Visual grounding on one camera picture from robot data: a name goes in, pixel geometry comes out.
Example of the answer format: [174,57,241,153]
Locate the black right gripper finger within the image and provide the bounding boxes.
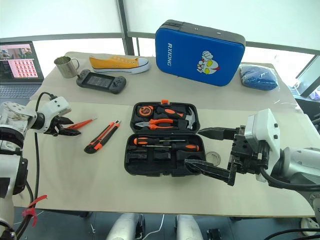
[197,126,240,142]
[184,158,232,186]

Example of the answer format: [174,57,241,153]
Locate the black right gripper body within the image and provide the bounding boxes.
[227,125,270,187]

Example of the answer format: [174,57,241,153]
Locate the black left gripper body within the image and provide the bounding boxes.
[44,115,65,137]

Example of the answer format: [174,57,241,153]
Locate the black plastic tool case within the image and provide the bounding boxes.
[123,99,207,178]

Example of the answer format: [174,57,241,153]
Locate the red test pen screwdriver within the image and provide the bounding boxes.
[65,117,99,130]

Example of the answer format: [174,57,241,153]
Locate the clear round lid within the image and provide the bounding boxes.
[205,150,223,167]

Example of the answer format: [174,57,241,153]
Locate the orange black utility knife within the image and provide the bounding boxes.
[83,119,123,155]

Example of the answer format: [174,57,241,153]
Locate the black handheld game console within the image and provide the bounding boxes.
[75,69,127,95]

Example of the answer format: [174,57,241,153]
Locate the stainless steel mug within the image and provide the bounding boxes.
[53,56,81,79]

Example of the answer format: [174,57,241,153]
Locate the silver rounded robot leg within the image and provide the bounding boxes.
[175,214,205,240]
[105,213,146,240]

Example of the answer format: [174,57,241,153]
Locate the blue cloth in plastic bag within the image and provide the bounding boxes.
[238,63,279,92]

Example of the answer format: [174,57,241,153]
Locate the open laptop computer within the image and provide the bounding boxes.
[0,40,46,101]

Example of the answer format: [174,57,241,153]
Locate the yellow canvas sneaker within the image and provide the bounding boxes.
[88,55,151,75]

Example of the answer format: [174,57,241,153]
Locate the orange black tape measure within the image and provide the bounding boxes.
[138,105,155,117]

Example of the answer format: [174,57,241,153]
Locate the blue kick pad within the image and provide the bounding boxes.
[154,19,247,88]

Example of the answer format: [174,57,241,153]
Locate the red tape strip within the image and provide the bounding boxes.
[21,194,48,228]

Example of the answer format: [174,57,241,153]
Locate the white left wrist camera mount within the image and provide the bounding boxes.
[39,96,72,134]

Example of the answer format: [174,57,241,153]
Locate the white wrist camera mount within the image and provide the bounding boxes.
[39,96,72,134]
[242,108,285,174]

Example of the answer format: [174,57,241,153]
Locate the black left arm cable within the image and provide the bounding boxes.
[14,91,56,240]

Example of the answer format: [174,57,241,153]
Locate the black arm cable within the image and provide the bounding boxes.
[14,91,56,240]
[258,166,320,193]

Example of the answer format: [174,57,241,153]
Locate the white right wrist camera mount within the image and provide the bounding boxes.
[242,108,285,174]

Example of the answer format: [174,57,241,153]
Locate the black handled screwdriver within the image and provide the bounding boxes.
[145,142,201,153]

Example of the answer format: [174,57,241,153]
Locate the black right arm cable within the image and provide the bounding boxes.
[258,166,320,193]

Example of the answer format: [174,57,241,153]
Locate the claw hammer orange black handle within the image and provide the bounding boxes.
[155,105,198,130]

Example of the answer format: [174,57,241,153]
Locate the orange handled pliers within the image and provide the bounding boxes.
[134,118,175,131]

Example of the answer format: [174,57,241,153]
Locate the orange handled screwdriver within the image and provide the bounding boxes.
[132,136,187,146]

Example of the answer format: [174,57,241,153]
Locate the thin white cable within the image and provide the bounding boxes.
[144,213,166,240]

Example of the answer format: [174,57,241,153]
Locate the grey window frame post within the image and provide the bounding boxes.
[116,0,141,56]

